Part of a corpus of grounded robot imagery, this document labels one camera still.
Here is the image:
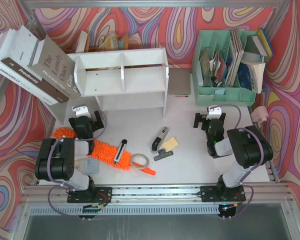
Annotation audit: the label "green desk organizer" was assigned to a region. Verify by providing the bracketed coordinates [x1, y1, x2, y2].
[191, 30, 256, 107]

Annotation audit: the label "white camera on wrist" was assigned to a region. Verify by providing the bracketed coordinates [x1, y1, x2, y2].
[206, 106, 222, 120]
[72, 105, 91, 118]

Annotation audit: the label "aluminium rail with mounts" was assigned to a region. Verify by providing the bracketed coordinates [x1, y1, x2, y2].
[20, 182, 294, 205]

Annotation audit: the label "masking tape roll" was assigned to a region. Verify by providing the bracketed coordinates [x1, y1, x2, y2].
[129, 153, 150, 170]

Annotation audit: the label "open white paperback book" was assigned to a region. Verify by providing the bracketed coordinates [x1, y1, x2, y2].
[241, 59, 266, 94]

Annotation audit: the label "books behind shelf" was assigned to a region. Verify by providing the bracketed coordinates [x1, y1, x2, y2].
[70, 31, 129, 53]

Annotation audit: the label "white brown Fredonia book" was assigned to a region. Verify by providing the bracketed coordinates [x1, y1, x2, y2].
[0, 26, 69, 106]

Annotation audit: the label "brown Lonely Ones book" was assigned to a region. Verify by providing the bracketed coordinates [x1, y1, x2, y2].
[29, 36, 81, 100]

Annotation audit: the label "pink pig figurine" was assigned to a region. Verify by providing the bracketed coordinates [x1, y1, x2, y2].
[250, 105, 269, 127]

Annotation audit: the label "orange microfiber duster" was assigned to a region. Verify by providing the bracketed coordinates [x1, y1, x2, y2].
[50, 127, 156, 177]

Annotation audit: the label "yellow blue calculator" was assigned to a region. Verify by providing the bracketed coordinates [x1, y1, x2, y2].
[74, 157, 100, 175]

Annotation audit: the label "white wooden bookshelf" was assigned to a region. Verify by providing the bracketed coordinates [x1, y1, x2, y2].
[45, 47, 170, 126]

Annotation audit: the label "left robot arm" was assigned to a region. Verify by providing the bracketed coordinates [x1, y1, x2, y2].
[34, 109, 109, 204]

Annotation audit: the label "grey blue yellow books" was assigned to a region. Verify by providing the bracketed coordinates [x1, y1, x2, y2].
[242, 28, 273, 63]

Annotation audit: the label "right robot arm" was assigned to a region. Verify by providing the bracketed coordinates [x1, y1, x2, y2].
[193, 113, 273, 203]

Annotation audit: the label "yellow sticky note pad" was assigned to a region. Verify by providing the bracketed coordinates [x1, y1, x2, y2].
[162, 137, 179, 152]

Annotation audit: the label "white camera on left wrist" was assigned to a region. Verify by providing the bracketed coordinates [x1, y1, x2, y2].
[72, 105, 91, 118]

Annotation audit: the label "black vacuum nozzle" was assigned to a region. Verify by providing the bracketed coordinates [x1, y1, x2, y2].
[153, 148, 174, 162]

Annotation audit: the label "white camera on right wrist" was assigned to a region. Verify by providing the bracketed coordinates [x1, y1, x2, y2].
[206, 106, 222, 120]

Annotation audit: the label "white black utility knife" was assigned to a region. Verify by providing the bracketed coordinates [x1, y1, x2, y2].
[113, 139, 128, 165]

